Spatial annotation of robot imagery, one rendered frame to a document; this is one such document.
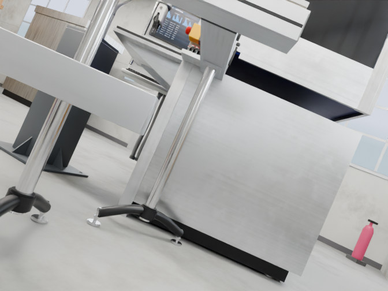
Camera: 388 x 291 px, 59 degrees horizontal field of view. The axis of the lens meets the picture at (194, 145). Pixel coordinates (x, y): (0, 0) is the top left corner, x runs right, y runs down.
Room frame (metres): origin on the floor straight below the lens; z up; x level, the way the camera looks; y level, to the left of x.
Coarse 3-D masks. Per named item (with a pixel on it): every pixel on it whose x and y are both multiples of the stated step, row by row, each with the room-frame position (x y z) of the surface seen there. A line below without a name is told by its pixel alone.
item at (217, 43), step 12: (204, 24) 1.12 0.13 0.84; (216, 24) 1.09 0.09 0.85; (204, 36) 1.23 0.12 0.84; (216, 36) 1.18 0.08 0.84; (228, 36) 1.13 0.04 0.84; (240, 36) 1.25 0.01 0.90; (204, 48) 1.37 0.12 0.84; (216, 48) 1.31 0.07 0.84; (228, 48) 1.25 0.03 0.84; (216, 60) 1.45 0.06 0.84; (228, 60) 1.39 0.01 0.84
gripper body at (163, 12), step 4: (160, 4) 1.86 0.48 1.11; (164, 4) 1.86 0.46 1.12; (160, 8) 1.86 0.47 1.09; (164, 8) 1.85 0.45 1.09; (168, 8) 1.89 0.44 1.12; (156, 12) 1.85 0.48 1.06; (160, 12) 1.85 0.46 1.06; (164, 12) 1.86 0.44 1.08; (160, 16) 1.85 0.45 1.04; (164, 16) 1.88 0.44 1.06; (160, 20) 1.85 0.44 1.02; (164, 20) 1.91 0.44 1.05; (160, 24) 1.89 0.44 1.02
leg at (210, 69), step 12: (204, 60) 1.53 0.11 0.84; (204, 72) 1.56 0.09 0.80; (216, 72) 1.60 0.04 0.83; (204, 84) 1.55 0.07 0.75; (204, 96) 1.57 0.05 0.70; (192, 108) 1.55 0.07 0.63; (192, 120) 1.56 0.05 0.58; (180, 132) 1.55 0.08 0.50; (180, 144) 1.55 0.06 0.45; (168, 156) 1.55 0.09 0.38; (168, 168) 1.55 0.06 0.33; (156, 180) 1.56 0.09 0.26; (156, 192) 1.55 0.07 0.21; (156, 204) 1.57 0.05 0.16
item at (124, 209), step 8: (104, 208) 1.45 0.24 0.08; (112, 208) 1.47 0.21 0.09; (120, 208) 1.48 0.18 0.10; (128, 208) 1.50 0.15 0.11; (136, 208) 1.52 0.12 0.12; (144, 208) 1.54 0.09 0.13; (152, 208) 1.55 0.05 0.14; (96, 216) 1.44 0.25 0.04; (104, 216) 1.45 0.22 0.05; (144, 216) 1.53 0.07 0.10; (152, 216) 1.55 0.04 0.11; (160, 216) 1.59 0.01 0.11; (96, 224) 1.43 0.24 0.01; (168, 224) 1.62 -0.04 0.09; (176, 232) 1.66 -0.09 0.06; (176, 240) 1.69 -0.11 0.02
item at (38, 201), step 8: (8, 192) 0.99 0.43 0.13; (16, 192) 0.98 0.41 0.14; (0, 200) 0.92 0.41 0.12; (8, 200) 0.93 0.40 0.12; (16, 200) 0.96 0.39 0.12; (24, 200) 0.99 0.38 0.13; (32, 200) 1.01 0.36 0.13; (40, 200) 1.12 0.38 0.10; (0, 208) 0.90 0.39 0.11; (8, 208) 0.93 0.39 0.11; (16, 208) 0.98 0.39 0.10; (24, 208) 0.99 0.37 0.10; (40, 208) 1.17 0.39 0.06; (48, 208) 1.22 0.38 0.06; (0, 216) 0.90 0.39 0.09; (32, 216) 1.22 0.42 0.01; (40, 216) 1.23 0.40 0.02
